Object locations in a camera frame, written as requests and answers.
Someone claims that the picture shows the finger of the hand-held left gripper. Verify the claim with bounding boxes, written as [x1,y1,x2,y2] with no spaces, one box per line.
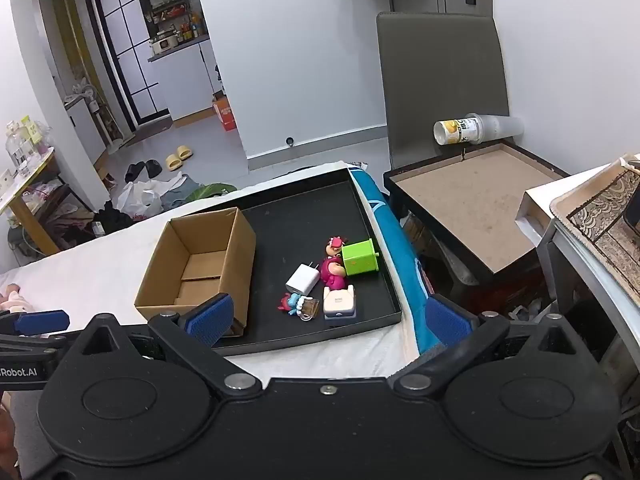
[0,310,70,347]

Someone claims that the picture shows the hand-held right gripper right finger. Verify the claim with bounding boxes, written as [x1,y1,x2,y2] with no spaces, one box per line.
[392,294,576,395]

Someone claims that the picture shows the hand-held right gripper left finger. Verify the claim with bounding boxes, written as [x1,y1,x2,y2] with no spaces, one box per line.
[75,294,262,396]

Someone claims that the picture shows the brown cardboard box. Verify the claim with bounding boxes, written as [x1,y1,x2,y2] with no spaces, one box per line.
[134,207,257,338]

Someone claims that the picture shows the blue red figure keychain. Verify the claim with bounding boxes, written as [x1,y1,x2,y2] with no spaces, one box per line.
[278,292,321,320]

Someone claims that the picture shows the small white pink toy box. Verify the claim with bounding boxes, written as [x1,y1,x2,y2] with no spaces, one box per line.
[322,285,357,320]

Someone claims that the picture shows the magenta dinosaur suit figurine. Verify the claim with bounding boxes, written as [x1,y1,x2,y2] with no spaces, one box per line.
[320,256,349,291]

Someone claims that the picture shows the black tray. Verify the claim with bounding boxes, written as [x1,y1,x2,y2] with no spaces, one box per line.
[150,166,404,357]

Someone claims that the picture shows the pink doll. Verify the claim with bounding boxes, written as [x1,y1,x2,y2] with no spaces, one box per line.
[0,283,29,314]

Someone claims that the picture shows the white charger plug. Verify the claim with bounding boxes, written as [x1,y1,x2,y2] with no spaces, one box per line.
[286,261,321,295]

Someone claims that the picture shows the green plastic cube box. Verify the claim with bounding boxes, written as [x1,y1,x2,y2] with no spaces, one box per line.
[341,238,381,278]

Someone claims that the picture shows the green cloth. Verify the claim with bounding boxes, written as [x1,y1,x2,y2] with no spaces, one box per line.
[185,183,239,201]

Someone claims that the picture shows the grey clothing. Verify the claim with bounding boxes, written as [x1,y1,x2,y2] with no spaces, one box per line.
[160,172,207,209]

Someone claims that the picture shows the white plastic bag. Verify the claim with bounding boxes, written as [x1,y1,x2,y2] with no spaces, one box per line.
[115,180,164,219]

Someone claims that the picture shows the wooden side table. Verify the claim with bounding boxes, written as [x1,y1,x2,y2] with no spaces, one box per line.
[0,147,76,257]

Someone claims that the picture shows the white desk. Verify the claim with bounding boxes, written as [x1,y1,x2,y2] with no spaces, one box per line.
[515,152,640,411]

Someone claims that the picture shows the patterned beige mat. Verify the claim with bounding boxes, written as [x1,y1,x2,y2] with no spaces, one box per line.
[550,157,640,309]

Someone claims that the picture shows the stack of plastic cups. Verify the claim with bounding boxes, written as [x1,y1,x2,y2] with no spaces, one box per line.
[433,113,525,146]

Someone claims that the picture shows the small white cabinet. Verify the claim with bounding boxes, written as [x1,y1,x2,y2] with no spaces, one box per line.
[63,94,109,149]

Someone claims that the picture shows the orange carton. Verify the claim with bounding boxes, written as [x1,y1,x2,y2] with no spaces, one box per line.
[211,97,239,133]

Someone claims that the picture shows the white kitchen cabinet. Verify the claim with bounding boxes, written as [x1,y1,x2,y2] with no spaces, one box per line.
[146,37,222,122]

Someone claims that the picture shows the white rice cooker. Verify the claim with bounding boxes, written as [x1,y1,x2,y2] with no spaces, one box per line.
[149,31,176,56]

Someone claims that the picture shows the black framed glass door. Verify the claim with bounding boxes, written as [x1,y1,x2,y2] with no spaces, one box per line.
[83,0,174,134]

